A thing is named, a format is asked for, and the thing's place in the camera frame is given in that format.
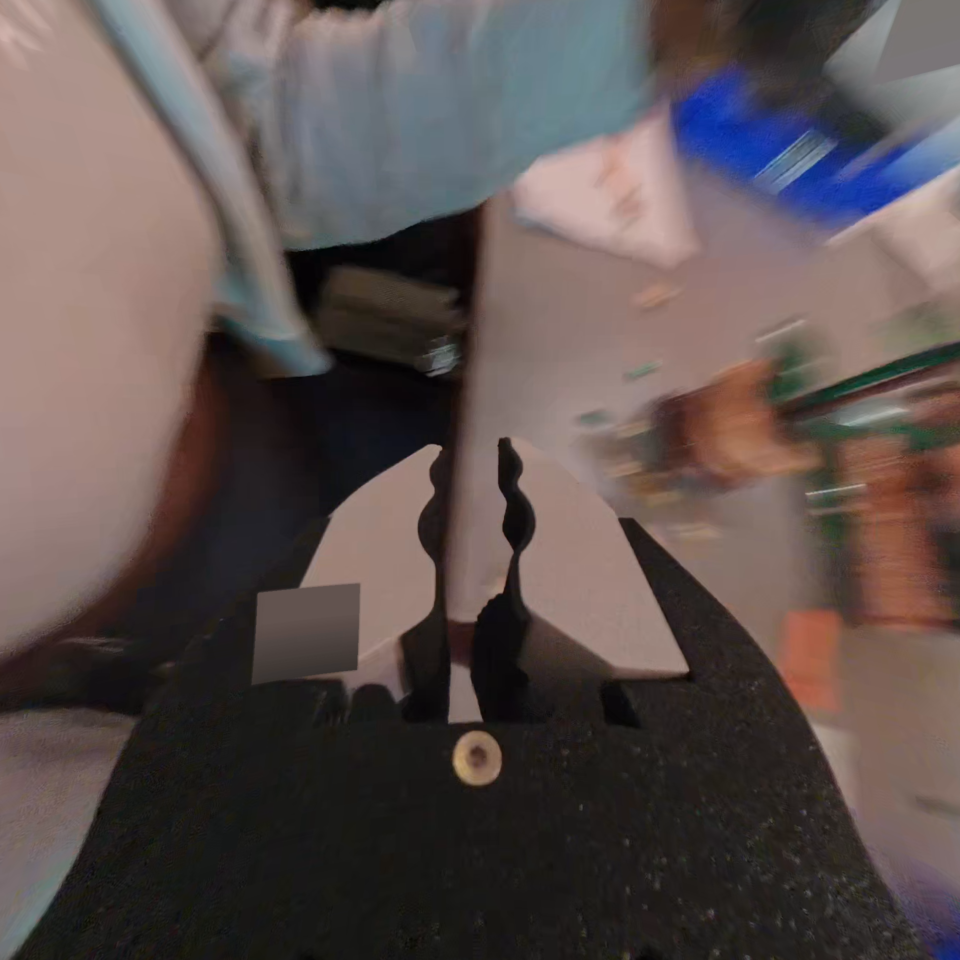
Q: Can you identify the grey desk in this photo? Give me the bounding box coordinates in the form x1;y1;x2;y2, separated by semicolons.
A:
446;168;960;631

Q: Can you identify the blue and white box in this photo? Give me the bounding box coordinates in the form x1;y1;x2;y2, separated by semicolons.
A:
513;63;960;267

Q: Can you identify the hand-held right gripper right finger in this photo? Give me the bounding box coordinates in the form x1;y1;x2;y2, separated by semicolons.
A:
472;438;690;720

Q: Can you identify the person in light shirt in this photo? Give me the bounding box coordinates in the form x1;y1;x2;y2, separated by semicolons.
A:
97;0;665;376

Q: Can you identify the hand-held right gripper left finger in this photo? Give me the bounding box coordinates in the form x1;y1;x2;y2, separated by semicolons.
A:
300;442;453;721

